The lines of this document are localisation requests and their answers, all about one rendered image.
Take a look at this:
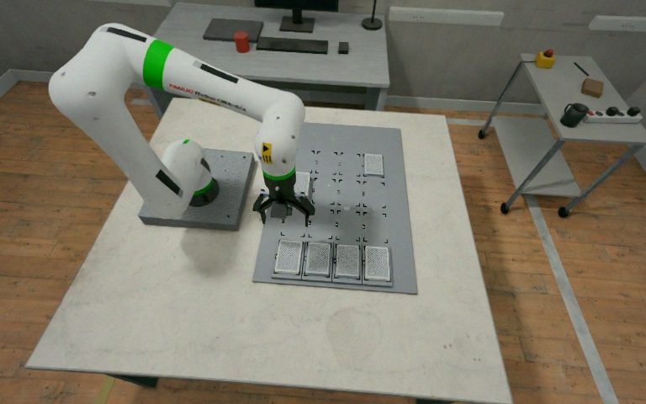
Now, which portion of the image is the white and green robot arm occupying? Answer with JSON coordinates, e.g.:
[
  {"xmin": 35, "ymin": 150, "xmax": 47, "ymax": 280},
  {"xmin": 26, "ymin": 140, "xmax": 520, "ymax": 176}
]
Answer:
[{"xmin": 49, "ymin": 24, "xmax": 305, "ymax": 219}]

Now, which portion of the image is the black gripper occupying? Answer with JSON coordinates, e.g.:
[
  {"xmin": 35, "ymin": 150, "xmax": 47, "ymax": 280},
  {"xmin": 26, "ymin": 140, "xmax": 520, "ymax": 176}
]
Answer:
[{"xmin": 252, "ymin": 187, "xmax": 315, "ymax": 227}]

